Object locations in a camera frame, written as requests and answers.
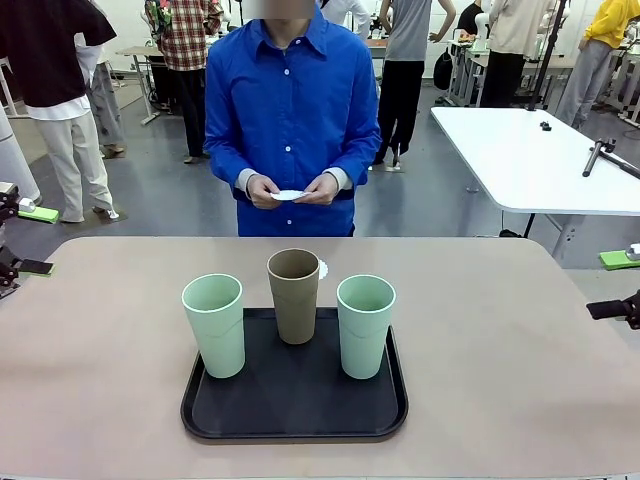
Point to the white scalloped paper coaster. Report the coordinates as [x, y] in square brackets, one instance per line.
[324, 270]
[287, 195]

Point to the black bag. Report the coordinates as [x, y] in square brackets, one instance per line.
[442, 72]

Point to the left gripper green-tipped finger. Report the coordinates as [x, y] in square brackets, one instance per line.
[42, 215]
[35, 267]

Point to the person's left forearm blue sleeve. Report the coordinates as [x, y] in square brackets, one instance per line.
[357, 165]

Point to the brown tall cup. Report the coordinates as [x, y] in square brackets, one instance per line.
[295, 310]

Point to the pale green tall cup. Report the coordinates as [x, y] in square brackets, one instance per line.
[362, 345]
[220, 345]

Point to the black plastic serving tray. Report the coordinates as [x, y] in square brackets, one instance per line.
[300, 400]

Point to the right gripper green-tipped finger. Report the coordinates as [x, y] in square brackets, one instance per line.
[617, 259]
[605, 310]

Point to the person's left hand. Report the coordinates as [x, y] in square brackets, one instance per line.
[322, 192]

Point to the person in plaid shirt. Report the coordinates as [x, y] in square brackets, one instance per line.
[185, 40]

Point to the person in blue shirt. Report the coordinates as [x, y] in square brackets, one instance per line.
[290, 100]

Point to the small black object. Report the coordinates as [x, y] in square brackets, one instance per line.
[545, 126]

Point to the person in yellow hoodie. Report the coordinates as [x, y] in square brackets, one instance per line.
[585, 80]

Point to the black metal rod clamp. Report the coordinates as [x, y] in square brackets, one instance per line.
[591, 160]

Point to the person's right forearm blue sleeve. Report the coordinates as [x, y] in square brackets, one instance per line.
[225, 165]

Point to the person in black shirt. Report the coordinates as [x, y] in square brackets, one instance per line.
[45, 60]

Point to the person in grey shirt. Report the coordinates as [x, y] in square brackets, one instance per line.
[407, 35]

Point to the white cylindrical column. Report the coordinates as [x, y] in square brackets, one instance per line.
[15, 160]

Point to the person in beige shirt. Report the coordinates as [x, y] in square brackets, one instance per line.
[515, 30]

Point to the seated person in black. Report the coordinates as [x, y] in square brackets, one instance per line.
[469, 20]

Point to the black stand pole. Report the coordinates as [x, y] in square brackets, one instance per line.
[547, 55]

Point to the person in grey trousers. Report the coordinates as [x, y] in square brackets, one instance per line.
[107, 110]

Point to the white rounded table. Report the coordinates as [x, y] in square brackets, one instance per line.
[525, 160]

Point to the person's right hand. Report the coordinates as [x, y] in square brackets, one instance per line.
[260, 192]

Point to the wooden top desk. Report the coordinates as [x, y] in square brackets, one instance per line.
[140, 51]

